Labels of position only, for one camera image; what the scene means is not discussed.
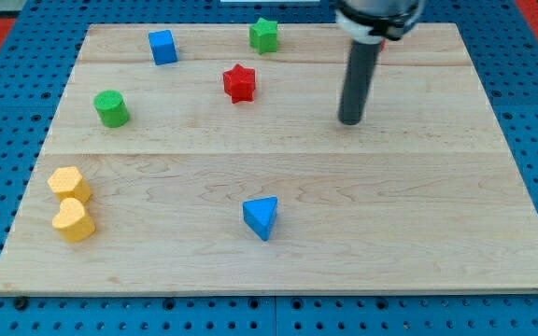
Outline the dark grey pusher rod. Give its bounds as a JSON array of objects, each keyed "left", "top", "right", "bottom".
[{"left": 338, "top": 40, "right": 382, "bottom": 125}]

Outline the yellow heart block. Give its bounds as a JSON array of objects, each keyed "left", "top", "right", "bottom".
[{"left": 52, "top": 198, "right": 96, "bottom": 243}]

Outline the green star block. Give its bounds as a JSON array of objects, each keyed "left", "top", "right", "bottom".
[{"left": 248, "top": 18, "right": 278, "bottom": 54}]

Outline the red star block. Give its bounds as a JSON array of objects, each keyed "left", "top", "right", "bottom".
[{"left": 222, "top": 63, "right": 256, "bottom": 104}]

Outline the blue triangle block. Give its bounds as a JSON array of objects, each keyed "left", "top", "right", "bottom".
[{"left": 242, "top": 196, "right": 278, "bottom": 241}]

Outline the blue cube block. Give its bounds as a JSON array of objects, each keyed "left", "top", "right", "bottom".
[{"left": 148, "top": 30, "right": 178, "bottom": 65}]

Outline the wooden board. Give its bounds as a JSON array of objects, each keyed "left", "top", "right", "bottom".
[{"left": 0, "top": 23, "right": 538, "bottom": 297}]

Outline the green cylinder block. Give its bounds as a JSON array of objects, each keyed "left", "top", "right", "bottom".
[{"left": 93, "top": 90, "right": 130, "bottom": 128}]

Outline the yellow hexagon block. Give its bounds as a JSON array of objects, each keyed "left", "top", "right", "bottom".
[{"left": 47, "top": 166, "right": 92, "bottom": 203}]

